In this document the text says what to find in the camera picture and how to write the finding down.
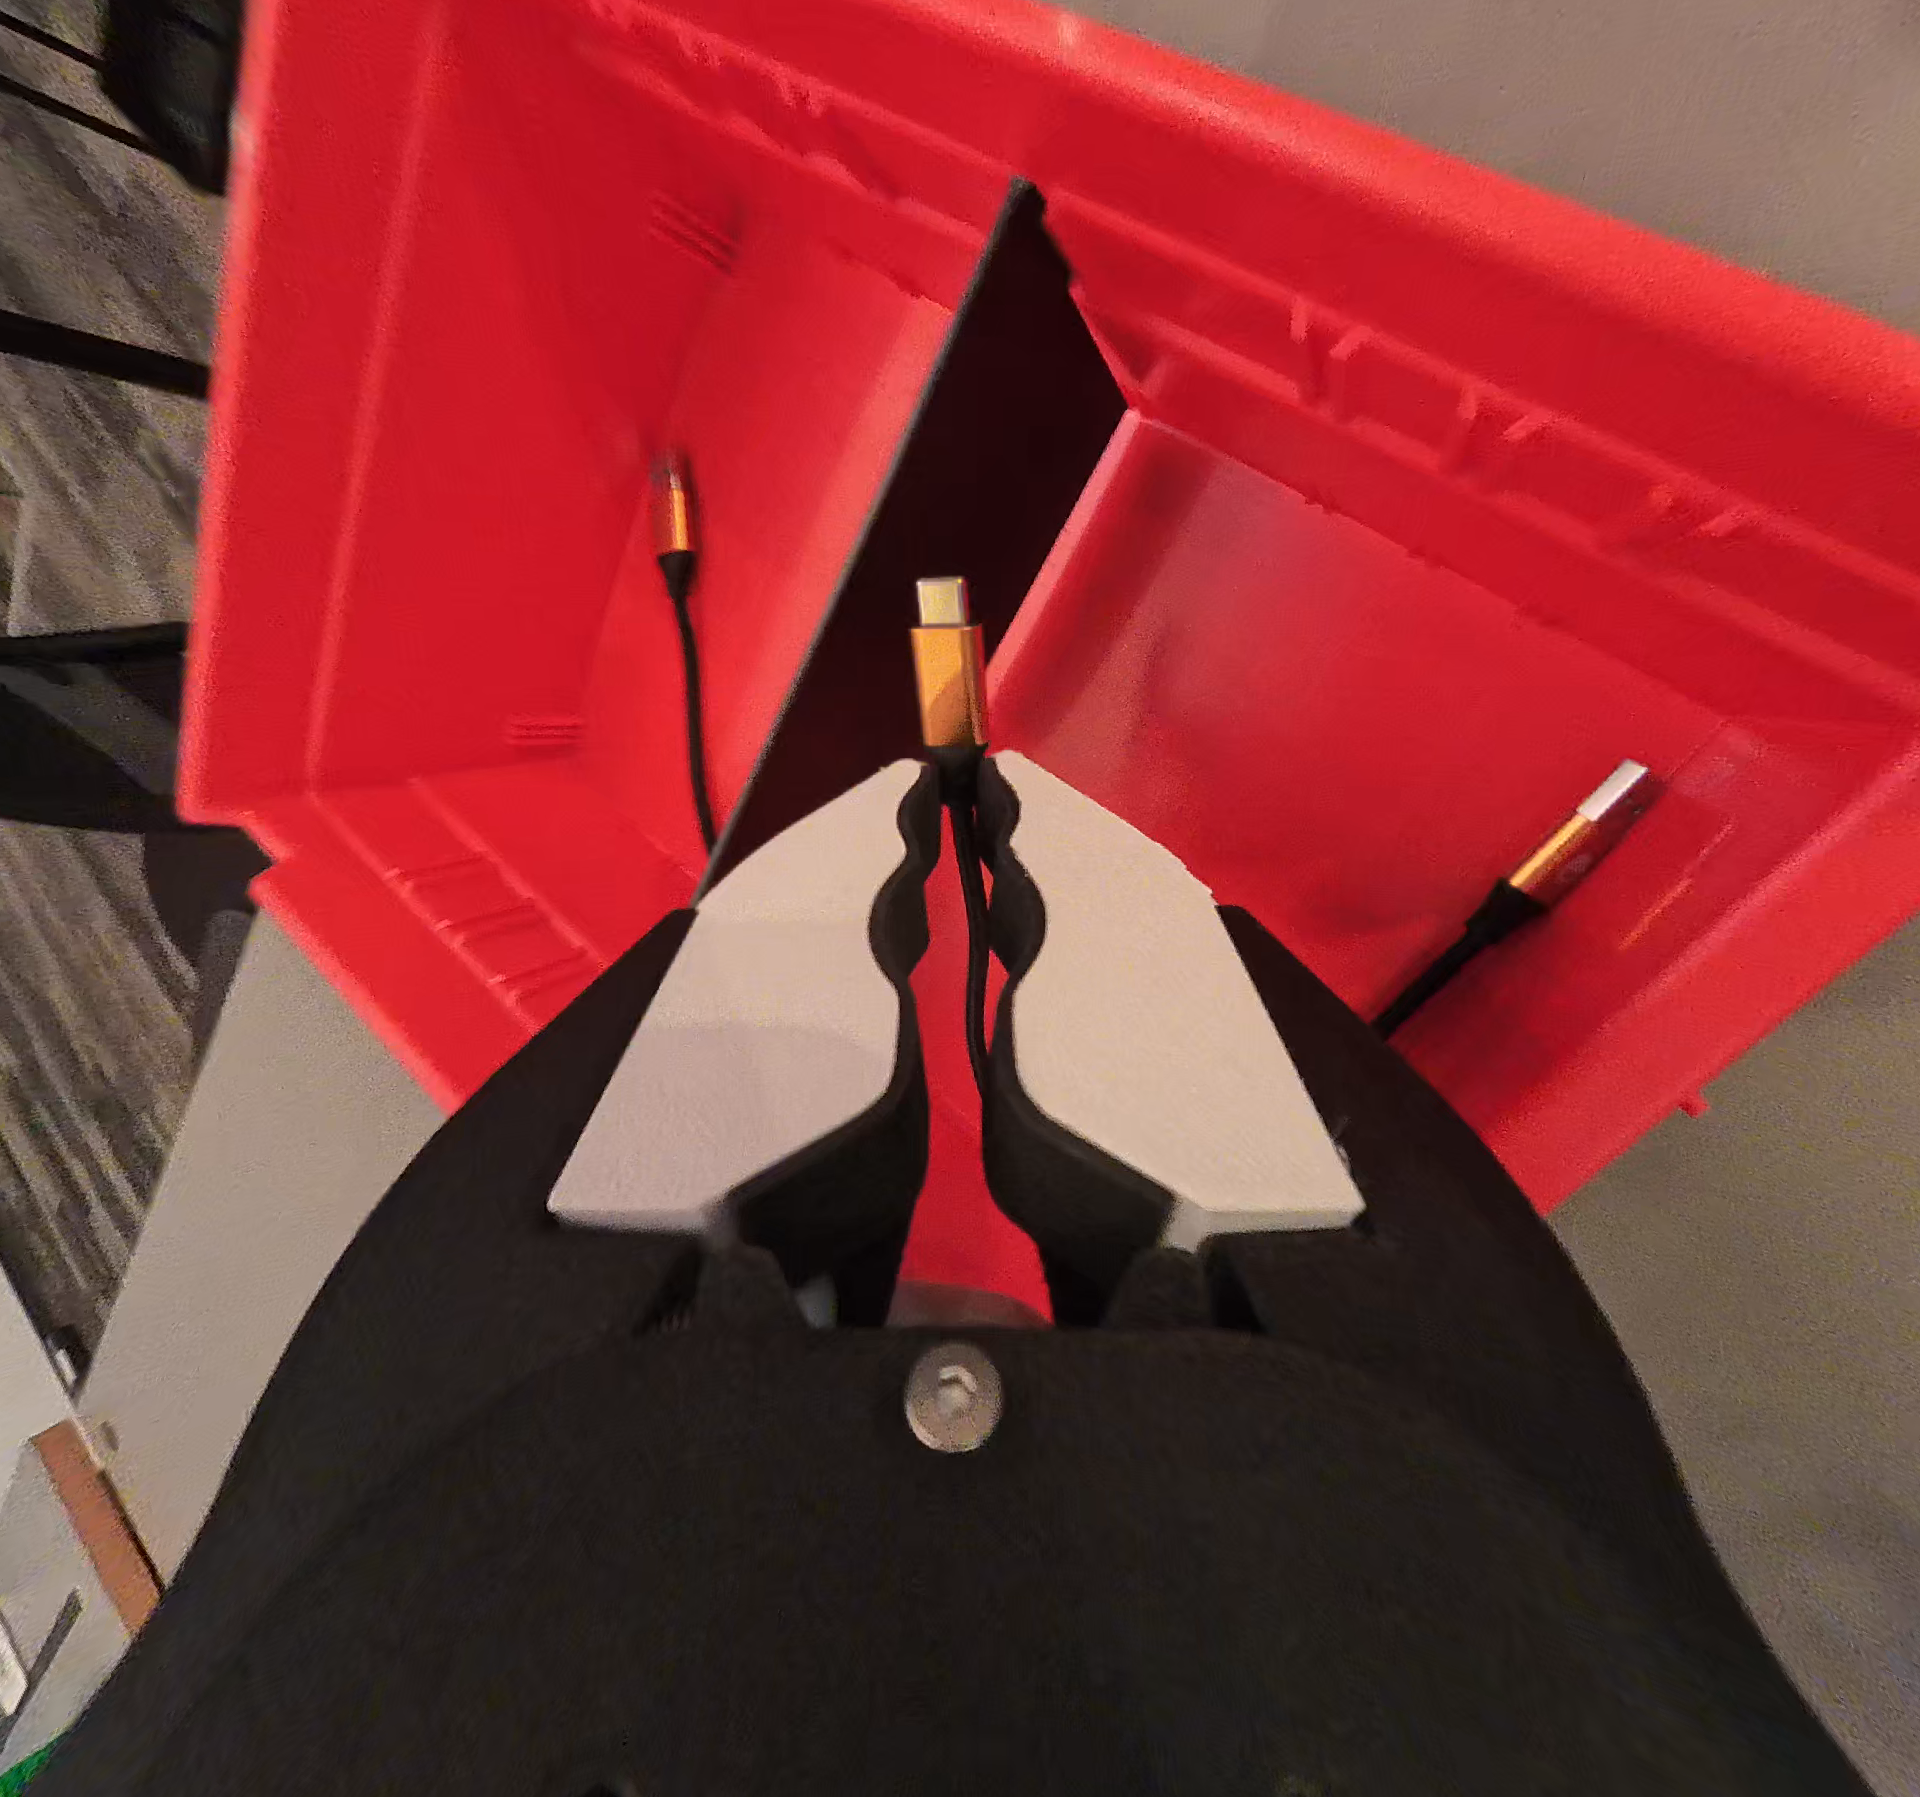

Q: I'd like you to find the orange-ended black cable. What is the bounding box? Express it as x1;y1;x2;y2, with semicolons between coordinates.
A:
908;574;1667;1125
651;450;720;855

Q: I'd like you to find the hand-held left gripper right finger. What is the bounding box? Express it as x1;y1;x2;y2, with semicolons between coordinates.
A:
980;751;1372;1326

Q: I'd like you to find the red plastic bin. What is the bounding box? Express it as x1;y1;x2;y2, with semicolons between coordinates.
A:
178;0;1920;1216

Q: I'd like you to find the black bin divider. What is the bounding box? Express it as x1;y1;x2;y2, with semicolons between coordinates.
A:
697;178;1138;901

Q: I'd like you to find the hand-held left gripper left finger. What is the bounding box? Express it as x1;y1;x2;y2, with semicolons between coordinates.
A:
542;757;944;1326

